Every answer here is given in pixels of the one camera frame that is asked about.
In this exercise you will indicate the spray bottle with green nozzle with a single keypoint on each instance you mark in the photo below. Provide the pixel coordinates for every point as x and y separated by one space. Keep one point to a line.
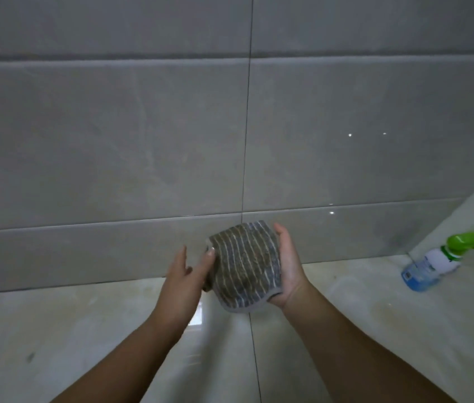
438 260

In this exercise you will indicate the grey striped cleaning cloth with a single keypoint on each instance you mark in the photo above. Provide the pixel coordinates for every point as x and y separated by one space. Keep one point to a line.
246 266

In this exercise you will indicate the person's right thumb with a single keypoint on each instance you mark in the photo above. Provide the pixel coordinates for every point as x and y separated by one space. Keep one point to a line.
284 243

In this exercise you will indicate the person's right forearm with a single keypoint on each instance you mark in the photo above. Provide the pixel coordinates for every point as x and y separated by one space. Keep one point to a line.
354 352

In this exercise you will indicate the person's left hand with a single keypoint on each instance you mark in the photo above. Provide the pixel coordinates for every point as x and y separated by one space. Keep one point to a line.
178 295

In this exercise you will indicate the person's left forearm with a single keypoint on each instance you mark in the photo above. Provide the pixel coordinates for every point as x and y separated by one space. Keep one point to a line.
125 360

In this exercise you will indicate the person's left thumb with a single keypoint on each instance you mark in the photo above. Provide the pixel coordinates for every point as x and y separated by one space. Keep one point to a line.
203 267

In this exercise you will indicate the person's right hand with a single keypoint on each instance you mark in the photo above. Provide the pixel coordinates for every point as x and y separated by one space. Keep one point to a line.
290 272

